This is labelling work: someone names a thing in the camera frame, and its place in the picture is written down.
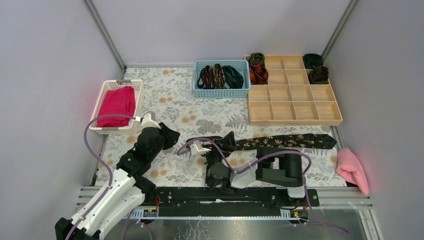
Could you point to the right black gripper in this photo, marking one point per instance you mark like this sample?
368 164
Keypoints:
228 143

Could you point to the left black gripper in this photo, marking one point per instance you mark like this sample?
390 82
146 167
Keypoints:
164 136

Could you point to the dark floral necktie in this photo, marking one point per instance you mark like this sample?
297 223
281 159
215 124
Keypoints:
307 140

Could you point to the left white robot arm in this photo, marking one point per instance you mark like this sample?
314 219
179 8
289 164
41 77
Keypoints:
128 188

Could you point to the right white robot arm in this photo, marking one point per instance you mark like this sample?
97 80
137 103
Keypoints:
275 163

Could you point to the red folded cloth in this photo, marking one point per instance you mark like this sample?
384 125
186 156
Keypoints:
119 102

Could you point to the blue plastic basket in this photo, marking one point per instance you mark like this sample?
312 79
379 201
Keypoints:
241 66

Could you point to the dark green tie in basket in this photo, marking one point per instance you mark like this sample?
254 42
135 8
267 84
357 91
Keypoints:
233 78

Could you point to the brown striped tie in basket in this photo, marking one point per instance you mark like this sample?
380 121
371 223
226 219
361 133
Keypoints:
206 78

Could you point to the brown patterned tie in basket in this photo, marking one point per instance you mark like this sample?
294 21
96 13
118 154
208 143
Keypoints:
218 77

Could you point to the wooden compartment tray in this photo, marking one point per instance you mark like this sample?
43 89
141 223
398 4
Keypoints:
289 99

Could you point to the rolled orange black tie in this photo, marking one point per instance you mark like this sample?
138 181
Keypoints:
258 75

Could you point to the rolled dark striped tie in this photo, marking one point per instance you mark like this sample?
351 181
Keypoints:
257 59

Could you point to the rolled olive patterned tie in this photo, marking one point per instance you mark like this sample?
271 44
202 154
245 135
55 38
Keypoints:
319 76

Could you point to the rolled dark green tie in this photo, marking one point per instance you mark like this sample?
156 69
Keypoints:
312 60

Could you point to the pink cloth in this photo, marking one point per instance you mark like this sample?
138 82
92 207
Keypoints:
351 170

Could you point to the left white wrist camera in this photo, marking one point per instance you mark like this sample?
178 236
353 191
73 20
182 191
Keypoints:
148 120

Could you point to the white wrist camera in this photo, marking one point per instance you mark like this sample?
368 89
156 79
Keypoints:
148 120
197 149

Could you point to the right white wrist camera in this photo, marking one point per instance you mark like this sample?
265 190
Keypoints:
197 149

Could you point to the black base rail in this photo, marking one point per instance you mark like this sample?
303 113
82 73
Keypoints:
214 202

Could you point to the grey slotted cable duct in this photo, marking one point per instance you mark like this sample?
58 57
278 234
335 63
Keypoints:
139 214

